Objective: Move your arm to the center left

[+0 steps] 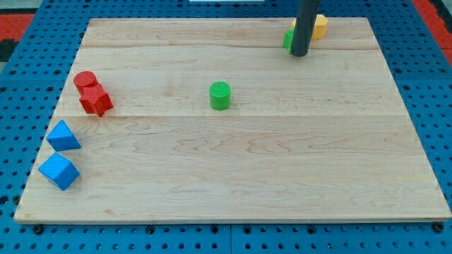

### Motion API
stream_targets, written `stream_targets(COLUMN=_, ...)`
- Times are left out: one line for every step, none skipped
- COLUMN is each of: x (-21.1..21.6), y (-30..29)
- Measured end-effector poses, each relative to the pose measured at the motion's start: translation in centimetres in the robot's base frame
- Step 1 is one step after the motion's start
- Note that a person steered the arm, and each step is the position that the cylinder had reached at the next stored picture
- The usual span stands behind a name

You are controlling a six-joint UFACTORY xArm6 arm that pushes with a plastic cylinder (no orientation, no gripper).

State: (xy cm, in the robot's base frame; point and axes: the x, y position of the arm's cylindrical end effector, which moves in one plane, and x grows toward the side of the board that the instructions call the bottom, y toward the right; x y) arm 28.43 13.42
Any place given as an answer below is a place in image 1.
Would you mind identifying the light wooden board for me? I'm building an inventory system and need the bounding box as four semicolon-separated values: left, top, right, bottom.
15;18;451;224

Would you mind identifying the red star block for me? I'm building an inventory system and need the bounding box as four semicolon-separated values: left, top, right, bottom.
79;84;114;117

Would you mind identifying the yellow block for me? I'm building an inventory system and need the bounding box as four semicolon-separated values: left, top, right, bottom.
311;14;328;40

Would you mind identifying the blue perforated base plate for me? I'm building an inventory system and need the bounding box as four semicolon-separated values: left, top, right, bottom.
1;0;451;253

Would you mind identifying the red cylinder block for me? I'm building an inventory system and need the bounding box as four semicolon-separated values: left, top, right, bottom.
73;71;99;95

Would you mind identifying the blue triangular block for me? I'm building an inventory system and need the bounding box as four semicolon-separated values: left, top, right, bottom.
46;120;81;152

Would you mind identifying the blue cube block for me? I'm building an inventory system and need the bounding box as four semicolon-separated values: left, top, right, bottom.
38;153;80;191

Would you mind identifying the green cylinder block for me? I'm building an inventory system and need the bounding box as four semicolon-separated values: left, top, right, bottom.
209;81;231;111

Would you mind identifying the dark grey cylindrical robot stylus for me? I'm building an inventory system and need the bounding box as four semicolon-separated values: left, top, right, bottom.
290;0;320;57

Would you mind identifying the green block behind stylus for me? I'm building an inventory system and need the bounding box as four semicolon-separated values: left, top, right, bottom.
282;29;294;54

